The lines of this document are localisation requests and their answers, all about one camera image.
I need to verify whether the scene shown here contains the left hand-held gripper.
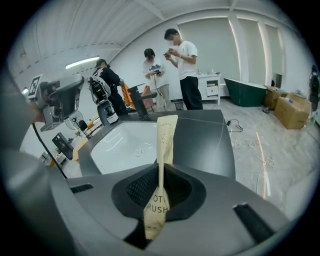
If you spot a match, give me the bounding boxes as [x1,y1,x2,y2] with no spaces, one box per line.
[26,73,85,132]

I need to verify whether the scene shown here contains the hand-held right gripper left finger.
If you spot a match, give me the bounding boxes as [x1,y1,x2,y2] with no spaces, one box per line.
[49,163,161,256]

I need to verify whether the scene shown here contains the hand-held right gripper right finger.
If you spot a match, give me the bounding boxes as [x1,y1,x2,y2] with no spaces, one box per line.
[149,163,296,256]

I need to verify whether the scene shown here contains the beige tube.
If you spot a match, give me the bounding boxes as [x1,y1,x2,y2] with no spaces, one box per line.
[143,114,180,243]

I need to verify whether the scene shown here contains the ceiling light strip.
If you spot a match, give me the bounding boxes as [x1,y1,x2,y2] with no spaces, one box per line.
[65,56,100,70]

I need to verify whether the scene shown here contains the black floor fan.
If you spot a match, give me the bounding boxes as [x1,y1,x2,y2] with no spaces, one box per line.
[65,109,87,137]

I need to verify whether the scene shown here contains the black and white dispenser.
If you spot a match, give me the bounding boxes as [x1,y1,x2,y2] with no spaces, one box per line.
[96,99,120,125]

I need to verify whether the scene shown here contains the black equipment case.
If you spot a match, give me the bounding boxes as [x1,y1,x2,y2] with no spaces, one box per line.
[51,131,75,161]

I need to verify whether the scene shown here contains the white sink basin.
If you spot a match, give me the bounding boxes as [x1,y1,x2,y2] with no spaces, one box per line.
[89,121,160,175]

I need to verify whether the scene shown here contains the black faucet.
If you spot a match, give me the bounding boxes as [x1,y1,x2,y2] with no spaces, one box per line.
[127,83,159,121]

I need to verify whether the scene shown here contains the red chair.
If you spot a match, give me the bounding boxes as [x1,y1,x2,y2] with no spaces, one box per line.
[140,85,158,113]

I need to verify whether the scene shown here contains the black vanity cabinet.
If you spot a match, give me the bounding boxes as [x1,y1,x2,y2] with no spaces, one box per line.
[77,109,236,181]

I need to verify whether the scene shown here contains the large cardboard box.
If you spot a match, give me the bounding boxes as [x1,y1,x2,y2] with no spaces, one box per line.
[273,96,312,130]

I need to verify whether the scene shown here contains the green bathtub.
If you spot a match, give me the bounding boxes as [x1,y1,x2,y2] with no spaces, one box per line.
[223,77,268,108]

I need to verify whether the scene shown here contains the white drawer cabinet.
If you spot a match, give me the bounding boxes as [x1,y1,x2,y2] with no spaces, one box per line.
[197,73,222,105]

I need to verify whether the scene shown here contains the small cardboard box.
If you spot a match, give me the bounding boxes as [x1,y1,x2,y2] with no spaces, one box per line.
[263,84,288,111]

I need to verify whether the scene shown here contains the white window blind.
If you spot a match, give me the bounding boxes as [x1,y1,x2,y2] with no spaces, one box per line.
[264,23,285,76]
[237,18,266,86]
[177,17,241,83]

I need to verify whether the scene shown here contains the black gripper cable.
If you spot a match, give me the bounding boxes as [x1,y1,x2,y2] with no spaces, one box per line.
[31,122,68,180]

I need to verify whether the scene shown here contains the long white floor cable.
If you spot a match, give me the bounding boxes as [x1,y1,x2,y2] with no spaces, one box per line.
[230,136,276,201]

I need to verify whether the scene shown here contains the black floor cable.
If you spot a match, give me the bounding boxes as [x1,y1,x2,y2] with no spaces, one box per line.
[226,118,244,133]

